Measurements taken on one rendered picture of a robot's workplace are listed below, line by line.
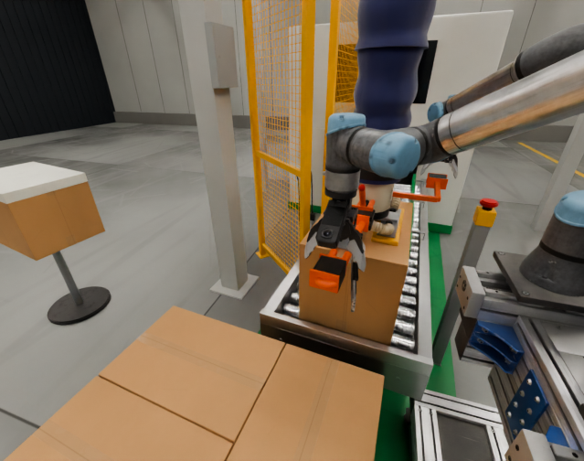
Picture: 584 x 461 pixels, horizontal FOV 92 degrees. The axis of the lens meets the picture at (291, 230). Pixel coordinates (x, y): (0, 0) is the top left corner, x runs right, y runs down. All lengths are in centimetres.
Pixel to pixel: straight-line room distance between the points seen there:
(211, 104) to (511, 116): 157
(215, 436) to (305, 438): 28
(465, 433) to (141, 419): 126
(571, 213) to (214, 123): 163
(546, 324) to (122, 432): 126
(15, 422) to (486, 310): 217
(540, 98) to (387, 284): 76
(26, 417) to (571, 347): 226
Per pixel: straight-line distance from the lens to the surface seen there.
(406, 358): 122
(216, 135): 188
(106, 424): 125
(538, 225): 417
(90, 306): 264
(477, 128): 56
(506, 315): 101
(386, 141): 51
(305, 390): 115
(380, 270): 108
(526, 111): 54
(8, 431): 220
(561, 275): 97
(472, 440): 162
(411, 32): 110
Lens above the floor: 151
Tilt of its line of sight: 28 degrees down
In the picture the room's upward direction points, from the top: straight up
